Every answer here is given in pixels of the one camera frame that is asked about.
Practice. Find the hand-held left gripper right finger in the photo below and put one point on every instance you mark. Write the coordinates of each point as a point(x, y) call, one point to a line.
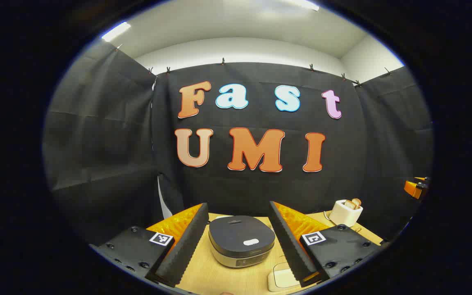
point(291, 246)

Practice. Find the white toaster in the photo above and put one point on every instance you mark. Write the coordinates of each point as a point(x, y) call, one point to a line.
point(342, 217)

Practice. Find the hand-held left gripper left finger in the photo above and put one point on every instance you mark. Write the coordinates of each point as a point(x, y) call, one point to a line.
point(184, 246)

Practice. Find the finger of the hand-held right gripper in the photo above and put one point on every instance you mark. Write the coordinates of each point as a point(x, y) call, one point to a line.
point(413, 187)

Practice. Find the ceiling light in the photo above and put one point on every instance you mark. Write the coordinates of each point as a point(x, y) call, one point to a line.
point(116, 31)

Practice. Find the dark grey rice cooker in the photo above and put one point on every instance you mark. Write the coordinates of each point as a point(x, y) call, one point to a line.
point(240, 234)

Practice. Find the toast slice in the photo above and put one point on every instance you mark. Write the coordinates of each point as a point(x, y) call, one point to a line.
point(357, 202)
point(349, 204)

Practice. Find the white rice container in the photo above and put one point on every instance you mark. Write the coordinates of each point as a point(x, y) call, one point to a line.
point(279, 278)

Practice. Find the black backdrop cloth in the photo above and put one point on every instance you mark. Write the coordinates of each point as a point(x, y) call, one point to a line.
point(105, 135)

